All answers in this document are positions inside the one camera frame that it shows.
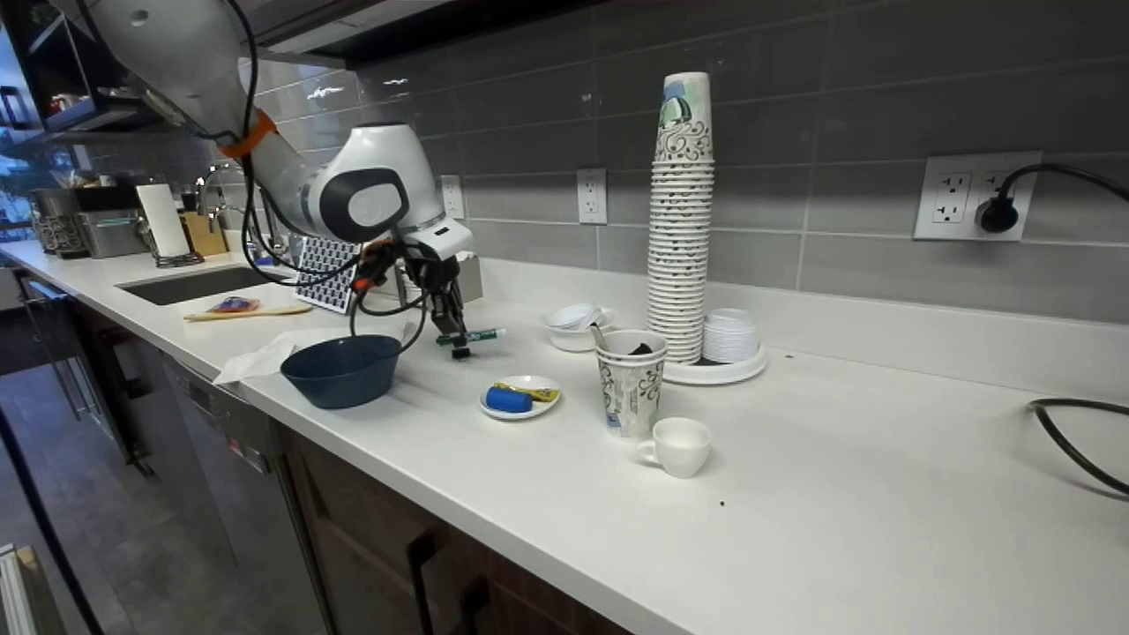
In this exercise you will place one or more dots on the small plate with blue item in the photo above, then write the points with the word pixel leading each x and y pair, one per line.
pixel 519 397

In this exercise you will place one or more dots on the white outlet with black plug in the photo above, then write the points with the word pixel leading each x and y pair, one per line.
pixel 974 200

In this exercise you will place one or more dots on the white upright card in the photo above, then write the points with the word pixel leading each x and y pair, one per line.
pixel 163 221

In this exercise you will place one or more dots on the short white cup stack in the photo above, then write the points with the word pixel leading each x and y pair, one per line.
pixel 731 337

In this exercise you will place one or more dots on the white single wall outlet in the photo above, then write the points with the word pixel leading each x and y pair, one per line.
pixel 592 197

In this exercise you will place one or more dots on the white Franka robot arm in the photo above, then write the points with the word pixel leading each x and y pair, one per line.
pixel 188 57

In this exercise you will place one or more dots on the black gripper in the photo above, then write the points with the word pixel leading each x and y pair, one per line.
pixel 430 272

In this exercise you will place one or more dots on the small white cup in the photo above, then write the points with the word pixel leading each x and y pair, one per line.
pixel 677 446

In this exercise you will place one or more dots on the white double wall outlet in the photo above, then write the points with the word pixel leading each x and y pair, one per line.
pixel 450 197

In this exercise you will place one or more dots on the green marker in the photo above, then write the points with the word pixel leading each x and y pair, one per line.
pixel 474 337

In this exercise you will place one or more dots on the small white bowl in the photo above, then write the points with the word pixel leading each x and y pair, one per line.
pixel 573 327

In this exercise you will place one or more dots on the counter sink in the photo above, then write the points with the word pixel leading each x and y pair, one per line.
pixel 196 284

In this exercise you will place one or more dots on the grey countertop appliance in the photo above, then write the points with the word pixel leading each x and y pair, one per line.
pixel 94 221

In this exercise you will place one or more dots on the black white checkerboard board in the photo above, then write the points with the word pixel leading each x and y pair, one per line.
pixel 319 272

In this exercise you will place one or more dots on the dark blue bowl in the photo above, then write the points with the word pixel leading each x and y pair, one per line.
pixel 345 373

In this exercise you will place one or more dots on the wooden spoon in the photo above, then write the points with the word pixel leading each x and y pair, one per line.
pixel 247 308

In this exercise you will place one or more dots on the white plate under cups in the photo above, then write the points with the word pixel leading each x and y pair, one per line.
pixel 728 373

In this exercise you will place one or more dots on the tall paper cup stack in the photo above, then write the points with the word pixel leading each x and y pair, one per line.
pixel 683 224

